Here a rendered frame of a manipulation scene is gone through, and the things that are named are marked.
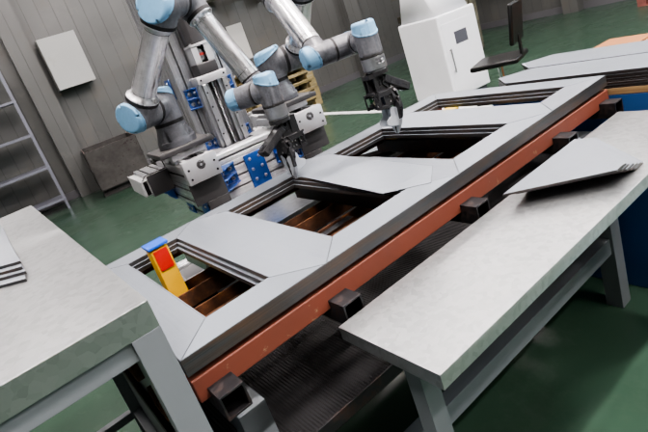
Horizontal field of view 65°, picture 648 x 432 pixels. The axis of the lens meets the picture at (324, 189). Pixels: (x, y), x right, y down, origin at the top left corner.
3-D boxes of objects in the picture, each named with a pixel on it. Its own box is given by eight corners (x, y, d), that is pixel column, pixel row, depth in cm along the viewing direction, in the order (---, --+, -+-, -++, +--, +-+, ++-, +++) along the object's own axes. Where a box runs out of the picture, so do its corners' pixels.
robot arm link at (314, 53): (245, -32, 176) (308, 54, 152) (273, -41, 179) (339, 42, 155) (249, -3, 186) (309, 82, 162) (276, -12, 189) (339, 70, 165)
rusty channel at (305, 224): (485, 125, 219) (482, 114, 217) (117, 354, 135) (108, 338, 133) (470, 125, 225) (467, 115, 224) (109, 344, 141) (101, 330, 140)
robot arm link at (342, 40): (324, 39, 166) (336, 36, 156) (354, 28, 169) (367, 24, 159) (331, 63, 168) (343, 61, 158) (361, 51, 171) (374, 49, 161)
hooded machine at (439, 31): (494, 87, 578) (466, -39, 536) (458, 104, 555) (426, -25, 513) (451, 90, 636) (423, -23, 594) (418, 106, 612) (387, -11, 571)
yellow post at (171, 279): (194, 301, 148) (167, 244, 142) (178, 310, 146) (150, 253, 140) (187, 297, 152) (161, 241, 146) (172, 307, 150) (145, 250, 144)
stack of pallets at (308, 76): (302, 103, 956) (285, 56, 929) (325, 101, 884) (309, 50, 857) (246, 127, 903) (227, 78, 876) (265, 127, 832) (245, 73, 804)
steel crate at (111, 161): (144, 171, 821) (125, 131, 801) (157, 175, 741) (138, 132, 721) (96, 191, 788) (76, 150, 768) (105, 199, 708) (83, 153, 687)
